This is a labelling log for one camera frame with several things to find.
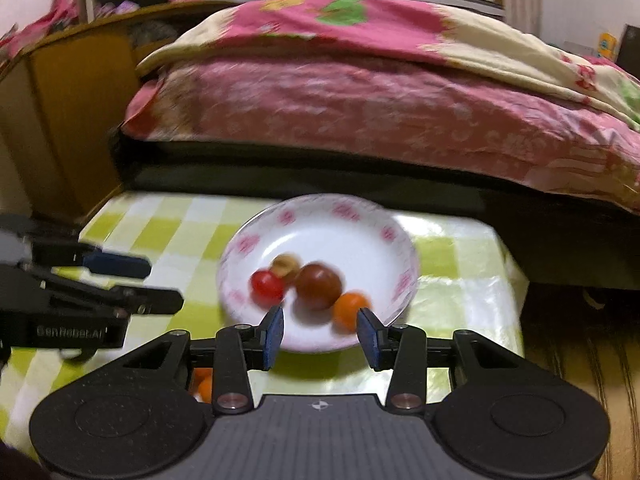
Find pink patterned blanket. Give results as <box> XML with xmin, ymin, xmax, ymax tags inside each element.
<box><xmin>121</xmin><ymin>56</ymin><xmax>640</xmax><ymax>212</ymax></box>

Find tan longan fruit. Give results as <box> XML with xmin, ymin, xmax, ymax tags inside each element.
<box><xmin>270</xmin><ymin>254</ymin><xmax>302</xmax><ymax>279</ymax></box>

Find dark brown round fruit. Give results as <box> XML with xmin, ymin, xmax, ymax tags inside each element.
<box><xmin>295</xmin><ymin>262</ymin><xmax>344</xmax><ymax>311</ymax></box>

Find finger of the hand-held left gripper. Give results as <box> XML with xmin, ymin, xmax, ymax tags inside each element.
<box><xmin>32</xmin><ymin>240</ymin><xmax>152</xmax><ymax>281</ymax></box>
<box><xmin>31</xmin><ymin>265</ymin><xmax>185</xmax><ymax>318</ymax></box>

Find wooden headboard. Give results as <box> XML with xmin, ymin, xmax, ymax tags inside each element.
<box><xmin>0</xmin><ymin>0</ymin><xmax>242</xmax><ymax>223</ymax></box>

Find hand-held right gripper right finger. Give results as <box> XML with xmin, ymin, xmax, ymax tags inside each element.
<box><xmin>356</xmin><ymin>307</ymin><xmax>524</xmax><ymax>415</ymax></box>

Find dark box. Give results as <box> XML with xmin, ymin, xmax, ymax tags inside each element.
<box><xmin>617</xmin><ymin>22</ymin><xmax>640</xmax><ymax>78</ymax></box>

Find pink and cream floral quilt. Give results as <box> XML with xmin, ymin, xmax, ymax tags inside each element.
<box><xmin>136</xmin><ymin>0</ymin><xmax>640</xmax><ymax>133</ymax></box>

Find white plate with pink print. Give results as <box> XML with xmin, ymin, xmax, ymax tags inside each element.
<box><xmin>217</xmin><ymin>193</ymin><xmax>420</xmax><ymax>354</ymax></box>

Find red cherry tomato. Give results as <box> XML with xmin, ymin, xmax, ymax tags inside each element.
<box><xmin>250</xmin><ymin>270</ymin><xmax>287</xmax><ymax>306</ymax></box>

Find green checked tablecloth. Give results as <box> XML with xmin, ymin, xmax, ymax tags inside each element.
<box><xmin>0</xmin><ymin>191</ymin><xmax>530</xmax><ymax>461</ymax></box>

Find small orange fruit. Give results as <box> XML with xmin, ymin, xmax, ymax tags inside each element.
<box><xmin>192</xmin><ymin>367</ymin><xmax>214</xmax><ymax>404</ymax></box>
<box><xmin>332</xmin><ymin>292</ymin><xmax>373</xmax><ymax>333</ymax></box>

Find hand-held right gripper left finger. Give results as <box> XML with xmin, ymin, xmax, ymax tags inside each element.
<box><xmin>119</xmin><ymin>305</ymin><xmax>286</xmax><ymax>415</ymax></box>

